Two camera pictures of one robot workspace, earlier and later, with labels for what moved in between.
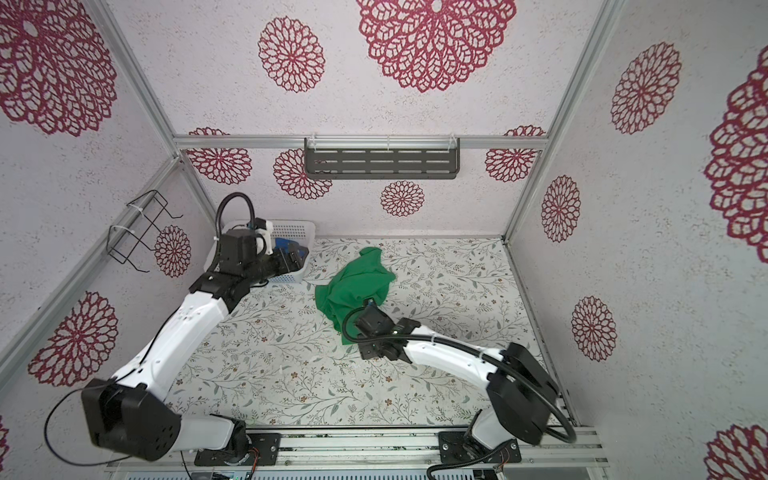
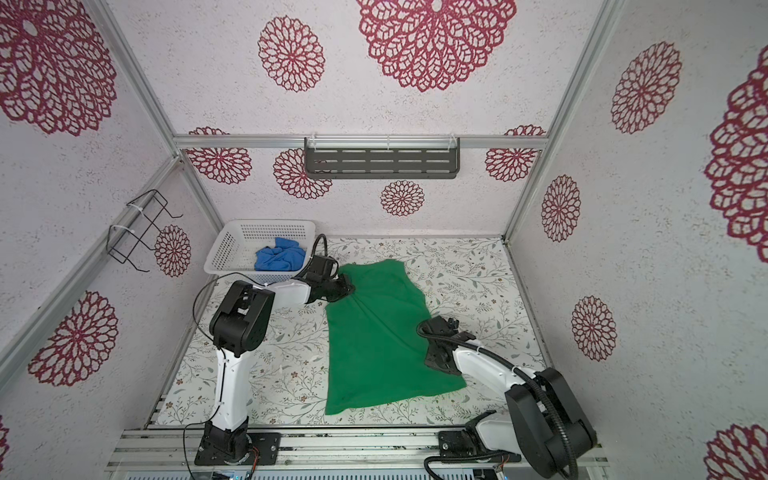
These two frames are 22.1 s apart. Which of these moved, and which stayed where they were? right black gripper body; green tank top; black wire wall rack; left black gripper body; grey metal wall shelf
Moved: right black gripper body; green tank top; left black gripper body
Stayed: grey metal wall shelf; black wire wall rack
